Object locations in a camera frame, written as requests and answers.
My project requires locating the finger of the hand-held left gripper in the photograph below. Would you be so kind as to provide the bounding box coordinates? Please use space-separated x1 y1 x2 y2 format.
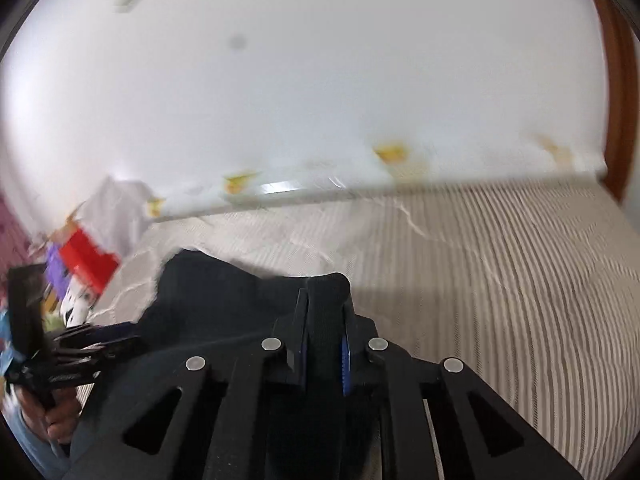
54 337 144 365
52 321 137 343

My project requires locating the brown wooden frame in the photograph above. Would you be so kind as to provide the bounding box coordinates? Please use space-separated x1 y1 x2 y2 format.
582 0 640 203

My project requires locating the white black spotted item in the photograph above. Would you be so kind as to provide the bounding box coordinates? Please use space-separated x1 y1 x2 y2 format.
59 284 100 327

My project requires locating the person's left forearm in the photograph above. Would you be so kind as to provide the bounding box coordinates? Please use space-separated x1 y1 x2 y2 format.
7 402 71 480

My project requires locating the black sweatshirt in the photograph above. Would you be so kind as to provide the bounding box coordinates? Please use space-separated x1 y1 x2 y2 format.
137 247 383 480

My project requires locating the pink blanket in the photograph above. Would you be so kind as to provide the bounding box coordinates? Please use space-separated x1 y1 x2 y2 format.
0 192 37 263

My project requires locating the striped bed sheet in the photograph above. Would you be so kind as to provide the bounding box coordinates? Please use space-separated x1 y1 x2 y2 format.
85 170 640 480

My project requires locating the person's left hand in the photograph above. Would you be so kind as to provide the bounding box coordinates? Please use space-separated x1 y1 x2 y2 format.
17 389 85 447

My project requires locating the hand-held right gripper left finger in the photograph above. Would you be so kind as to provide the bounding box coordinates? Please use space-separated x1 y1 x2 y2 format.
60 287 311 480

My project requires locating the white cloth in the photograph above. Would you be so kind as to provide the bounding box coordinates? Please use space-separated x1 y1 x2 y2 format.
75 175 162 261

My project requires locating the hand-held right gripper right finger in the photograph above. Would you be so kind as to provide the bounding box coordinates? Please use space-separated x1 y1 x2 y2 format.
341 305 583 480

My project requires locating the yellow wall sticker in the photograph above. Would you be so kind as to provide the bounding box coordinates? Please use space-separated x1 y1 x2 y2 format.
222 171 263 196
375 142 413 166

